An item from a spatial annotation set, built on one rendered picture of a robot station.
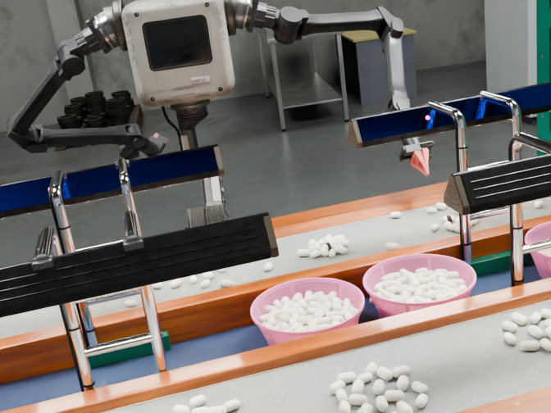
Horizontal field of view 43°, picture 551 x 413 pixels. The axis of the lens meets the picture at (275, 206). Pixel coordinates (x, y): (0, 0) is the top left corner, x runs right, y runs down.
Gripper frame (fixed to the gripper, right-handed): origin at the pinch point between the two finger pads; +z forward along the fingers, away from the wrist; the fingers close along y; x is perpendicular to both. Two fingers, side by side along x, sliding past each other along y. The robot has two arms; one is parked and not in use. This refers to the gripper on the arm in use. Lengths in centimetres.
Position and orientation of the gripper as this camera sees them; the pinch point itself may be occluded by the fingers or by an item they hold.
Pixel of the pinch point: (426, 173)
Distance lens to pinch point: 217.4
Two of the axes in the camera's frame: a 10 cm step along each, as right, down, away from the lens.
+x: -0.4, 5.2, 8.5
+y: 9.6, -2.1, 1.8
